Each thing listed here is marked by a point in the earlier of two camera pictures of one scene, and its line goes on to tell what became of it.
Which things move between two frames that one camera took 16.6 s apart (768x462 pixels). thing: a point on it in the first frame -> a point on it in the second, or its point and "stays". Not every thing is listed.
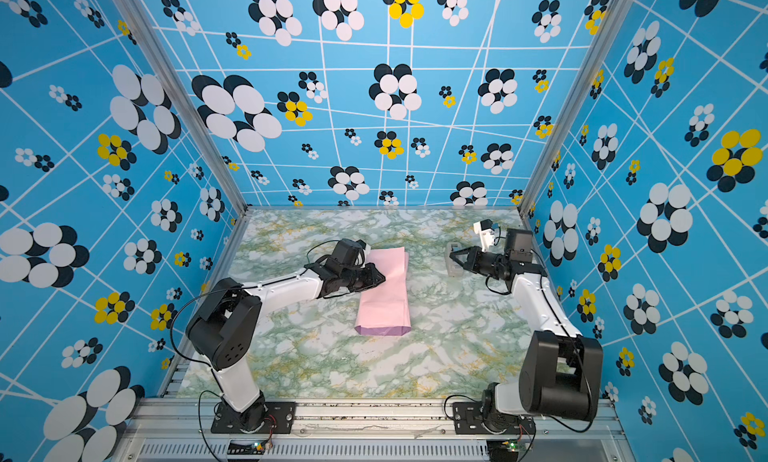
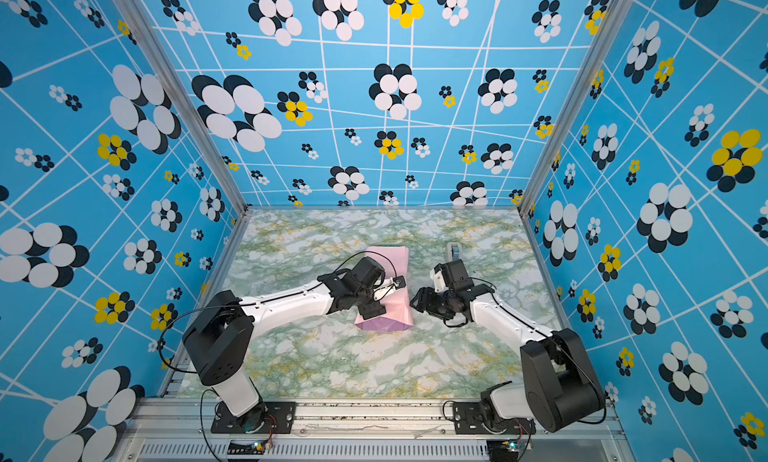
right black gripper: (473, 261) -> (426, 302)
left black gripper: (371, 271) -> (374, 310)
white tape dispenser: (455, 268) stays
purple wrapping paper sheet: (384, 309) stays
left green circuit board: (246, 447) stays
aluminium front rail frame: (580, 430) stays
